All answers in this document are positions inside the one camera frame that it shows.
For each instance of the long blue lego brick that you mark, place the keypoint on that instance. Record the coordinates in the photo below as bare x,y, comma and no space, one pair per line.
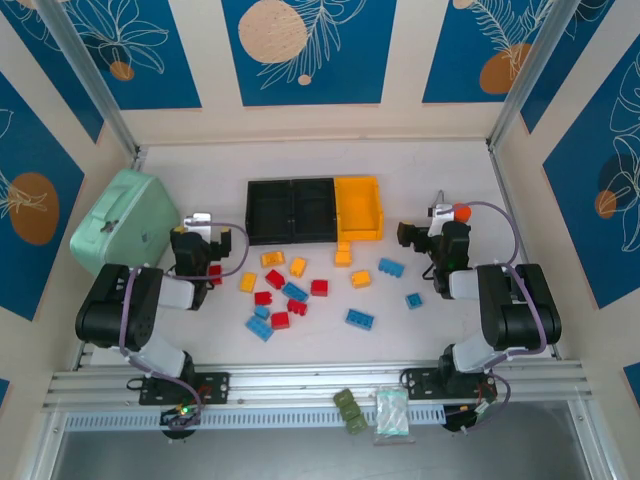
259,328
391,267
360,319
295,291

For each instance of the small blue lego brick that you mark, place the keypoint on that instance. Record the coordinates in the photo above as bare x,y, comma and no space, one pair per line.
261,312
414,300

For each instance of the small yellow lego brick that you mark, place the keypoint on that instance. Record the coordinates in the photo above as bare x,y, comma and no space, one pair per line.
343,246

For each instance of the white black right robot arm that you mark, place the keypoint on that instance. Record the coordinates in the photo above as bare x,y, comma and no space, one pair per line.
520,320

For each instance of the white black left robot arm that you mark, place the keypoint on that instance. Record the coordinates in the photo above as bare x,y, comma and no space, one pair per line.
100,320

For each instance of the orange capped bottle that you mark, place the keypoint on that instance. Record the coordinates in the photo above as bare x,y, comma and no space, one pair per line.
465,214

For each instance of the black plastic bin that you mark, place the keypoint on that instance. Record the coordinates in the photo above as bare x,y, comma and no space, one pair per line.
270,210
312,210

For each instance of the yellow plastic bin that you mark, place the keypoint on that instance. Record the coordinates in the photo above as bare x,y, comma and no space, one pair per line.
357,207

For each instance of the mint green carry case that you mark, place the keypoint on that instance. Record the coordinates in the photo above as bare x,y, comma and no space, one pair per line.
125,220

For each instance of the olive green block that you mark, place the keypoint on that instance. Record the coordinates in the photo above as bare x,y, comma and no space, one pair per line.
350,411
356,425
343,398

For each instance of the clear bag teal parts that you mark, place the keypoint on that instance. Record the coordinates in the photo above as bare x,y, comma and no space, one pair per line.
392,415

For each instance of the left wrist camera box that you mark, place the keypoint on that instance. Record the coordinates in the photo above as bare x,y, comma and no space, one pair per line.
197,220

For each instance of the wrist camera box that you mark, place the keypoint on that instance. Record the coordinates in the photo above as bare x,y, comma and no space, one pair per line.
197,220
440,212

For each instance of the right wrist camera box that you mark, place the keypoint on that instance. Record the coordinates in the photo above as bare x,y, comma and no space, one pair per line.
440,212

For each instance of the blue floral wall panel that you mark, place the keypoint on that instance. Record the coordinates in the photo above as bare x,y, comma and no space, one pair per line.
350,50
50,150
150,60
575,225
50,75
565,75
450,50

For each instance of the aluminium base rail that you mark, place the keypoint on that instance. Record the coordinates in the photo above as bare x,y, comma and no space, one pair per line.
310,385

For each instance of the aluminium frame post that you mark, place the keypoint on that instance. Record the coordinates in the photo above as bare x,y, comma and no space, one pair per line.
85,65
530,65

